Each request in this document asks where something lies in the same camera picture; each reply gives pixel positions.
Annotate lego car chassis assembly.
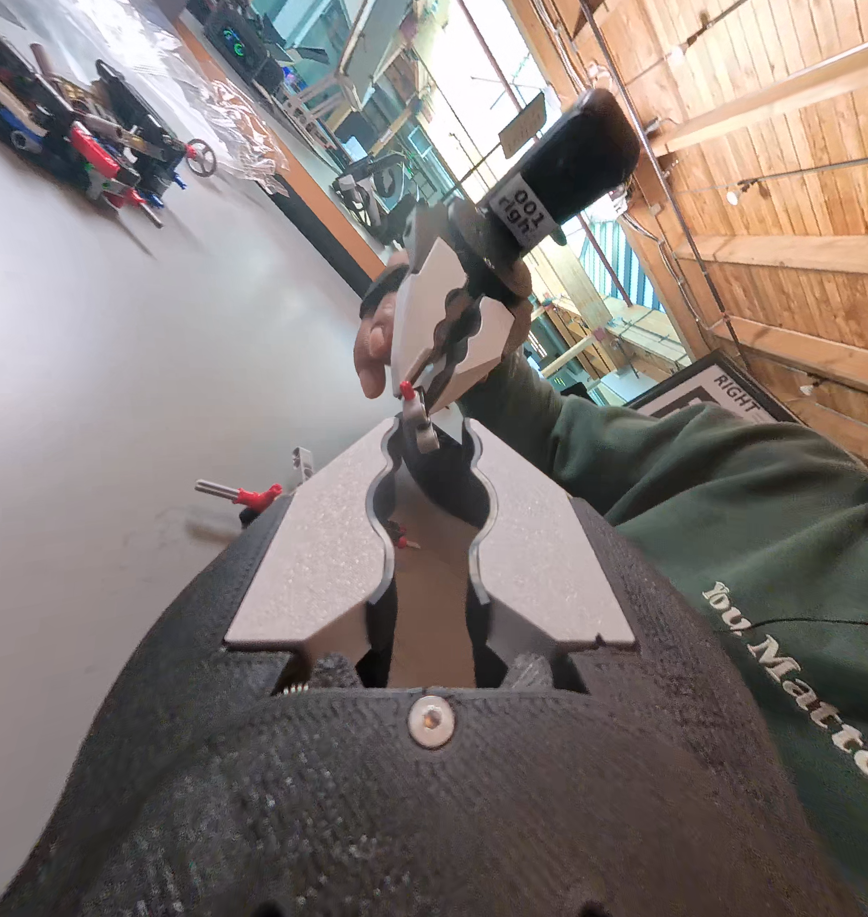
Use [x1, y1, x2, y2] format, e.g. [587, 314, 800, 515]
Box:
[0, 20, 216, 232]

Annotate grey hanging sign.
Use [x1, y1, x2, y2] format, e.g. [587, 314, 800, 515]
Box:
[497, 91, 548, 160]

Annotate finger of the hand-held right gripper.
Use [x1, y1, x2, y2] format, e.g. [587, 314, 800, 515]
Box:
[391, 236, 469, 398]
[421, 295, 519, 418]

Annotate grey lego gearbox assembly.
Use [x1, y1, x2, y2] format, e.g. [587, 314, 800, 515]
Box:
[194, 446, 421, 553]

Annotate long hanging lamp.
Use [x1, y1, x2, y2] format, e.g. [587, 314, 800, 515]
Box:
[337, 0, 449, 80]

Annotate person's green hoodie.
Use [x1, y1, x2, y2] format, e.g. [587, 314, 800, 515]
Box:
[606, 458, 868, 917]

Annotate orange edged background table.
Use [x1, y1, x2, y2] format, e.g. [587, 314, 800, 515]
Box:
[172, 14, 395, 282]

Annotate clear plastic bag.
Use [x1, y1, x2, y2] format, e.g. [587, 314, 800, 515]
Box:
[40, 0, 293, 196]

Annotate person's right forearm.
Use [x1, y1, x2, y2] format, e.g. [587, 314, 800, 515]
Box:
[459, 351, 868, 553]

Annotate black device green lights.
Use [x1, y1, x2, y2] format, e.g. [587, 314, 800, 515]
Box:
[203, 0, 266, 65]

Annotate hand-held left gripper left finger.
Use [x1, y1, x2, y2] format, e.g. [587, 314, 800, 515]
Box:
[222, 417, 399, 659]

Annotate black and white headset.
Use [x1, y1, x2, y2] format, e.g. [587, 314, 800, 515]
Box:
[332, 154, 410, 232]

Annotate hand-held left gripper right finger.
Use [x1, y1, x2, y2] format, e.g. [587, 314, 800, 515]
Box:
[465, 419, 637, 666]

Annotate white wooden stand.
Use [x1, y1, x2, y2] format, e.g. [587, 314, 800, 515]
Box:
[280, 72, 352, 137]

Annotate black framed white sign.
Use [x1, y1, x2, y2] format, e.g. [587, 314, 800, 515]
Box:
[626, 349, 802, 431]

